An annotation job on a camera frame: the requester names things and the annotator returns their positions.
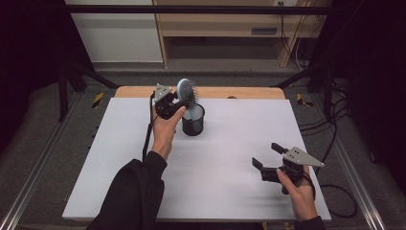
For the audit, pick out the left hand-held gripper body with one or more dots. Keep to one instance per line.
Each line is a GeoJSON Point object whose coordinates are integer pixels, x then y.
{"type": "Point", "coordinates": [164, 103]}

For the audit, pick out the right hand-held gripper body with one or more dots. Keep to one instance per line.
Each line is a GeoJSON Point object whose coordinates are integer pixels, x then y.
{"type": "Point", "coordinates": [295, 166]}

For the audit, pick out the light blue hairbrush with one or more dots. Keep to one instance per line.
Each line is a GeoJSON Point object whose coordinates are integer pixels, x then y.
{"type": "Point", "coordinates": [184, 91]}

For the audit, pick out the black mesh pen holder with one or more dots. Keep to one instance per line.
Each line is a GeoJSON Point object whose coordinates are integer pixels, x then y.
{"type": "Point", "coordinates": [193, 126]}

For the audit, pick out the person's left hand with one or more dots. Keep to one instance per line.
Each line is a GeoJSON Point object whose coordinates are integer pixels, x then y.
{"type": "Point", "coordinates": [164, 134]}

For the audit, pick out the person's right hand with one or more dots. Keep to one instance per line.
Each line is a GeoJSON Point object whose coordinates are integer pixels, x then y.
{"type": "Point", "coordinates": [301, 198]}

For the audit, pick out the white table cover sheet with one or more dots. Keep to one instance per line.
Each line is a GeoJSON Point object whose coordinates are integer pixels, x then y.
{"type": "Point", "coordinates": [217, 172]}

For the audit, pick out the yellow black tape strip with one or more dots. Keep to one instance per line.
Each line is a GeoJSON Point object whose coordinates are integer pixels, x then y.
{"type": "Point", "coordinates": [303, 100]}
{"type": "Point", "coordinates": [97, 100]}

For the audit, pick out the wooden table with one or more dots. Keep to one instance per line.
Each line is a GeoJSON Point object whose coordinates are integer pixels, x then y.
{"type": "Point", "coordinates": [249, 92]}

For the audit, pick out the black metal stand leg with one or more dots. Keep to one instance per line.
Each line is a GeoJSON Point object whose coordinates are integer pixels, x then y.
{"type": "Point", "coordinates": [316, 80]}
{"type": "Point", "coordinates": [79, 80]}

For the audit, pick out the wooden desk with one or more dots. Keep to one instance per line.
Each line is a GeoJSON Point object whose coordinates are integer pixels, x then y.
{"type": "Point", "coordinates": [217, 27]}

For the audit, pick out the white partition panel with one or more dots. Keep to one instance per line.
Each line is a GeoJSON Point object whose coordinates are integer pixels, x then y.
{"type": "Point", "coordinates": [118, 35]}

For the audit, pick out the black metal crossbar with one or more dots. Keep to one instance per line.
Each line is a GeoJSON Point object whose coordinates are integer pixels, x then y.
{"type": "Point", "coordinates": [191, 9]}

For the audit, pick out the black curtain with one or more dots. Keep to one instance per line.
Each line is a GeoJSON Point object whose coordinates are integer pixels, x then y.
{"type": "Point", "coordinates": [28, 64]}
{"type": "Point", "coordinates": [373, 80]}

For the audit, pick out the aluminium floor rail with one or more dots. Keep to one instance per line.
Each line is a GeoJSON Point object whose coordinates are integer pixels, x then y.
{"type": "Point", "coordinates": [38, 169]}
{"type": "Point", "coordinates": [357, 185]}

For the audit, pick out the white wall socket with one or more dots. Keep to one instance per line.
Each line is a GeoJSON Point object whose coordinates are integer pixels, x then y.
{"type": "Point", "coordinates": [285, 2]}

